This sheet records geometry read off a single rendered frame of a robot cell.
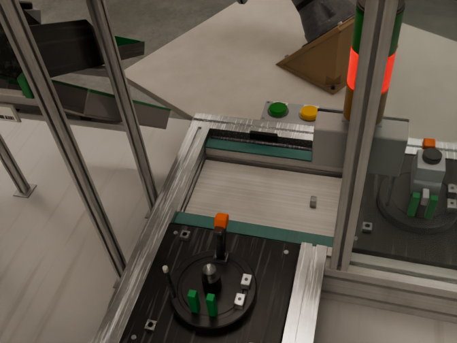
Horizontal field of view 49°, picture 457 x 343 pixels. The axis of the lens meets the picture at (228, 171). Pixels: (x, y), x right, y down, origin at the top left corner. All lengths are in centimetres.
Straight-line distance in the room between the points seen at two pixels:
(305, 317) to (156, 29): 275
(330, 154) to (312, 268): 25
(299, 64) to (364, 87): 80
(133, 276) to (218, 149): 34
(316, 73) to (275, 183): 42
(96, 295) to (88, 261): 8
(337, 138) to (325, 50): 63
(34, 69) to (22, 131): 77
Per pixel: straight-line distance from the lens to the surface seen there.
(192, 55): 151
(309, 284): 85
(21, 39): 62
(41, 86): 65
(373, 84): 58
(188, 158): 105
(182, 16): 347
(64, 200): 117
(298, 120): 110
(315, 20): 132
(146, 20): 349
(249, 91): 135
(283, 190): 102
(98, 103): 85
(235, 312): 79
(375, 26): 55
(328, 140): 68
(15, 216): 119
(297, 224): 97
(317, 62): 132
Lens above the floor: 169
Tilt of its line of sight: 47 degrees down
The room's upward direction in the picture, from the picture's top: 6 degrees counter-clockwise
